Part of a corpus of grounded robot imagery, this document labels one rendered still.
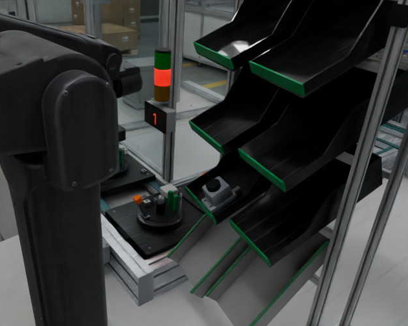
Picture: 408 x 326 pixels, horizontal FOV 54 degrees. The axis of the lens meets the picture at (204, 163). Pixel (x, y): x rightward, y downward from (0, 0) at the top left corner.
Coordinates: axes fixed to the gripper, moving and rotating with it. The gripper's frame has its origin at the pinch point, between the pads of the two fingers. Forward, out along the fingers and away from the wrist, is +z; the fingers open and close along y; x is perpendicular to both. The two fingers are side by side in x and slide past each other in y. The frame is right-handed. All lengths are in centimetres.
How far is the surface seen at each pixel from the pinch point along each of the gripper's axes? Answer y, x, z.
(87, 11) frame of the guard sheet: 80, -33, -18
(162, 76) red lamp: 22.0, -30.3, -9.3
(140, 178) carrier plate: 27.2, -24.8, 27.7
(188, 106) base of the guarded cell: 101, -101, 42
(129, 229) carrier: 4.3, -7.9, 27.0
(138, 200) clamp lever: 3.7, -10.8, 17.7
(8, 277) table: 16.3, 23.1, 37.4
